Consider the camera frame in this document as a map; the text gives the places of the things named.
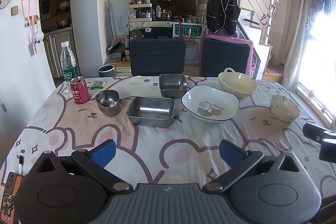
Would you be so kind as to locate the small rounded steel bowl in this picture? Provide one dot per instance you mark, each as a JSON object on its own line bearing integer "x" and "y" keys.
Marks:
{"x": 108, "y": 102}

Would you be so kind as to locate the dark blue chair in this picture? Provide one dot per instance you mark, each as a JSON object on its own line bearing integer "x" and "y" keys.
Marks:
{"x": 224, "y": 57}
{"x": 153, "y": 57}

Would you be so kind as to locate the kitchen base cabinet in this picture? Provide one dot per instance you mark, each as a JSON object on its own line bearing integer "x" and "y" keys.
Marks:
{"x": 52, "y": 42}

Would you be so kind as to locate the right dark blue chair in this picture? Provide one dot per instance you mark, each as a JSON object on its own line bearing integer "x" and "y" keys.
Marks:
{"x": 224, "y": 57}

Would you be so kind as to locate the clear water bottle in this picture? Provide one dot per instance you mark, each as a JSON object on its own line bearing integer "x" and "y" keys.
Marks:
{"x": 68, "y": 62}

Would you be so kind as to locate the orange printed card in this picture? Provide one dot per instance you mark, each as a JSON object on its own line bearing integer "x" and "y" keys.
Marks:
{"x": 7, "y": 205}

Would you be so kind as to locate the rectangular steel tray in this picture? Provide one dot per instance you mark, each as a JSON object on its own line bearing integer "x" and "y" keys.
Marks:
{"x": 173, "y": 85}
{"x": 151, "y": 111}

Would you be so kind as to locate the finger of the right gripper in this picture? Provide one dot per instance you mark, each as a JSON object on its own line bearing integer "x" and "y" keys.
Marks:
{"x": 319, "y": 134}

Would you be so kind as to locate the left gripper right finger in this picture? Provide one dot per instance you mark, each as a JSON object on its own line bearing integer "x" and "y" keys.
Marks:
{"x": 240, "y": 162}

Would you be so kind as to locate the red soda can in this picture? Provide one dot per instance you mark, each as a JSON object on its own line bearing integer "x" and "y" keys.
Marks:
{"x": 79, "y": 90}

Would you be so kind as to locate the grey trash bin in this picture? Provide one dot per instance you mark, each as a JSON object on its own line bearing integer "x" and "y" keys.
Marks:
{"x": 106, "y": 71}

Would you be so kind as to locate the white plush wall toy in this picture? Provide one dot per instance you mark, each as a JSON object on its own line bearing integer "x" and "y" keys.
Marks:
{"x": 38, "y": 37}

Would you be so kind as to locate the black marker pen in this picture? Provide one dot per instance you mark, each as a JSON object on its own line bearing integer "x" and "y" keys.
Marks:
{"x": 20, "y": 167}

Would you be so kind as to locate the cluttered storage shelf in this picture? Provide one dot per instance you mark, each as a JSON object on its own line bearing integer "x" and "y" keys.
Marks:
{"x": 151, "y": 10}

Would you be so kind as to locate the bear print tablecloth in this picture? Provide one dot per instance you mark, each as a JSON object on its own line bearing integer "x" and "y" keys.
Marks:
{"x": 185, "y": 152}

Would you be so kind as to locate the teal poizon sign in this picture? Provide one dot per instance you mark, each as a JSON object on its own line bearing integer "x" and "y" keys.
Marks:
{"x": 187, "y": 30}

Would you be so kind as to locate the left dark blue chair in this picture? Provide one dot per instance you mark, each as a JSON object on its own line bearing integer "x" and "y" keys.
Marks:
{"x": 153, "y": 57}

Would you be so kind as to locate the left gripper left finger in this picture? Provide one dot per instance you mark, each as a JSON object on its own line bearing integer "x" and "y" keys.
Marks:
{"x": 93, "y": 164}

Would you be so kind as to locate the black vest on hanger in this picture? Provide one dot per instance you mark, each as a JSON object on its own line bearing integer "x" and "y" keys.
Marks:
{"x": 222, "y": 15}

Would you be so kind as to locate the green snack packet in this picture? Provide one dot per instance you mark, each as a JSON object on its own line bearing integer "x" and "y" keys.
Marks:
{"x": 96, "y": 85}

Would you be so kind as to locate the white ginkgo leaf plate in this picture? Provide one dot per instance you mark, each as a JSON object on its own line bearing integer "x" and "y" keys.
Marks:
{"x": 210, "y": 104}

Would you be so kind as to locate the beige curtain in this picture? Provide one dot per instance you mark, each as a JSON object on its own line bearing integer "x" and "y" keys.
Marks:
{"x": 293, "y": 42}

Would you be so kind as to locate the cream handled ceramic bowl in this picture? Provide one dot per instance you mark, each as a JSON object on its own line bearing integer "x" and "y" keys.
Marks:
{"x": 237, "y": 83}

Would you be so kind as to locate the small floral scalloped bowl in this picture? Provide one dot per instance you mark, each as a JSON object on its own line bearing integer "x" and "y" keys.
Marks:
{"x": 284, "y": 108}

